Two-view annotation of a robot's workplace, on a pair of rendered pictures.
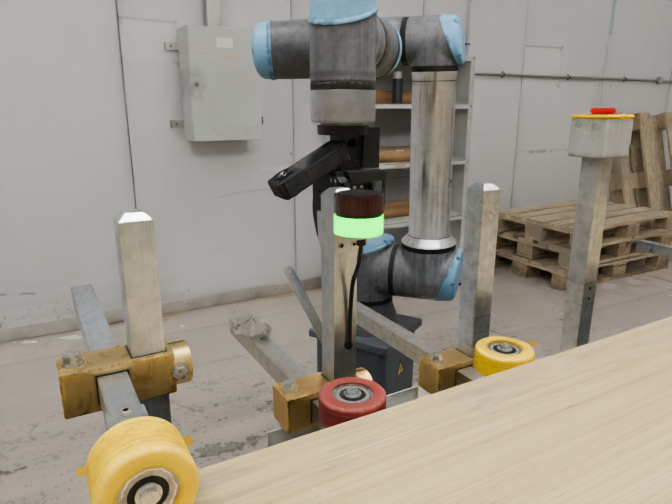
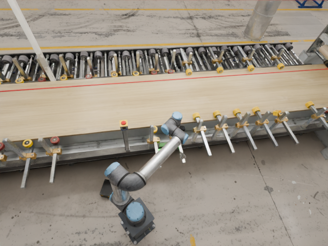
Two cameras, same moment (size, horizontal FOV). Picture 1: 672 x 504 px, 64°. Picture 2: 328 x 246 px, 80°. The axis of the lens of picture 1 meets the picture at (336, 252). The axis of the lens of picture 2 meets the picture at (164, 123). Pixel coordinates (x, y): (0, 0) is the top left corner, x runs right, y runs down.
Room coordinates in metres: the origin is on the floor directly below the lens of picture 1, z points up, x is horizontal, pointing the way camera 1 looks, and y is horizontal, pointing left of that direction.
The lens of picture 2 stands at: (1.78, 0.11, 2.69)
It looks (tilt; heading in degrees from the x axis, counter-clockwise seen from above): 55 degrees down; 192
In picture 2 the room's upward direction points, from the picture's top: 8 degrees clockwise
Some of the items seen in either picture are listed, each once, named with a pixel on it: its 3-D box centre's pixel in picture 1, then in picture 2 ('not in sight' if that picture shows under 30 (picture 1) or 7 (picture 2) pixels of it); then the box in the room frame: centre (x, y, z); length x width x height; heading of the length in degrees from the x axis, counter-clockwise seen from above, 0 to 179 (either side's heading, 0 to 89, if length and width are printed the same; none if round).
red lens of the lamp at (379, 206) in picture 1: (358, 202); not in sight; (0.64, -0.03, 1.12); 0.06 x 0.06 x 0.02
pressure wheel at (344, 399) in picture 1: (352, 431); not in sight; (0.57, -0.02, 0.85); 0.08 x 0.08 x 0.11
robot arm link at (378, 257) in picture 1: (370, 265); (134, 212); (1.51, -0.10, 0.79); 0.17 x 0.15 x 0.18; 70
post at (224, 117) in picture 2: not in sight; (218, 128); (0.43, 0.43, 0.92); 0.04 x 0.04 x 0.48; 30
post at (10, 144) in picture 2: not in sight; (19, 152); (1.42, -1.31, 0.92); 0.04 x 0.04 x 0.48; 30
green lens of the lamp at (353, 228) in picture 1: (358, 223); not in sight; (0.64, -0.03, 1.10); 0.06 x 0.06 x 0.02
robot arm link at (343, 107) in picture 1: (341, 108); not in sight; (0.77, -0.01, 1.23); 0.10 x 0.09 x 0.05; 30
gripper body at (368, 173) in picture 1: (347, 168); not in sight; (0.78, -0.02, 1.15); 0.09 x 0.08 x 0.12; 120
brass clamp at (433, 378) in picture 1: (460, 367); (153, 140); (0.79, -0.20, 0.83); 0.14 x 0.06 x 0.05; 120
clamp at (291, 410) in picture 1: (325, 397); not in sight; (0.67, 0.01, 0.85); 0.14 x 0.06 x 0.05; 120
